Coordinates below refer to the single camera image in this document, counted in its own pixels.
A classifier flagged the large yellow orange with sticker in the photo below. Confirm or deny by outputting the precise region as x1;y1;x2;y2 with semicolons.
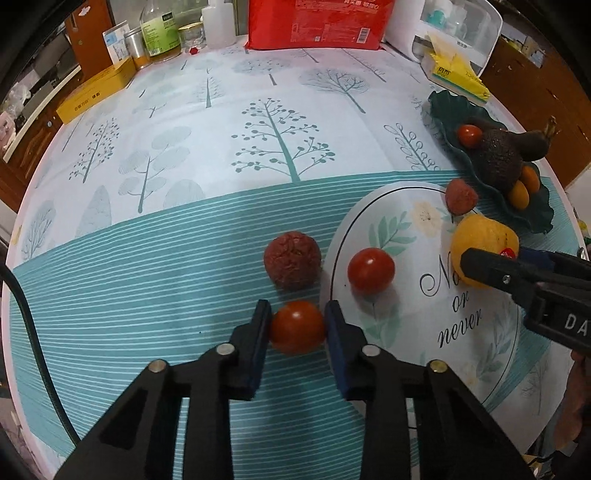
450;213;520;289

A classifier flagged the small orange kumquat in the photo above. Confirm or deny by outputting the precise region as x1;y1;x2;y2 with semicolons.
508;180;530;211

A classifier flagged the dark avocado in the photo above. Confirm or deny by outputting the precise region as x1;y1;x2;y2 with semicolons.
472;139;523;193

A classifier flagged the dark brown long fruit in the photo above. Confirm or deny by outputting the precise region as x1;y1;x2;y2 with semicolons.
479;117;560;163

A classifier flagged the red tomato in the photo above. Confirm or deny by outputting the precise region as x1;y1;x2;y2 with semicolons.
270;300;325;355
348;248;396;296
457;124;483;149

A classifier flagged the large red textured ball fruit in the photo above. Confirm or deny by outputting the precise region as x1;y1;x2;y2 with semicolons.
263;231;322;291

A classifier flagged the person's right hand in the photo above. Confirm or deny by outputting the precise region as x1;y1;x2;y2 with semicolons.
554;350;590;450

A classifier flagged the small red lychee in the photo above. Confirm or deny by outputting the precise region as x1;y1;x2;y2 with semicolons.
445;178;479;216

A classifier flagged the round white printed placemat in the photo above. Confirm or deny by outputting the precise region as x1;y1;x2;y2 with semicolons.
321;182;521;410

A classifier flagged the dark green scalloped plate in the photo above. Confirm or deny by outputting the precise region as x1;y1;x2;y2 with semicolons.
428;91;558;234

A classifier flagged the brown wooden cabinet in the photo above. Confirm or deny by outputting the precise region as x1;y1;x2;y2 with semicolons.
482;1;590;188

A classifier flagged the yellow tissue pack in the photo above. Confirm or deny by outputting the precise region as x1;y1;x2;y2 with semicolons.
421;34;491;106

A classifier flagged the tree-patterned tablecloth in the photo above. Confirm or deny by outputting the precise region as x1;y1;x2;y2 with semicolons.
7;46;571;450

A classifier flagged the white cosmetics storage box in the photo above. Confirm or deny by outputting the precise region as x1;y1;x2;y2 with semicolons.
384;0;503;75

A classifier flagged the red paper cup package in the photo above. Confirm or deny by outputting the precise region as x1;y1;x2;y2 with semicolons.
246;0;394;50

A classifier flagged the yellow flat box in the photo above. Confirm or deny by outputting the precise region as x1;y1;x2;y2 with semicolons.
57;57;136;124

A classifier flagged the white plastic bottle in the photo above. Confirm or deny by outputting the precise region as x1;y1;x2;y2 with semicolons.
201;0;236;49

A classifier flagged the green labelled glass bottle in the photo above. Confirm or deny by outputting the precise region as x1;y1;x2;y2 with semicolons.
139;0;181;62

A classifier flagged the black cable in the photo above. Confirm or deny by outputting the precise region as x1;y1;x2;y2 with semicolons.
0;262;82;446

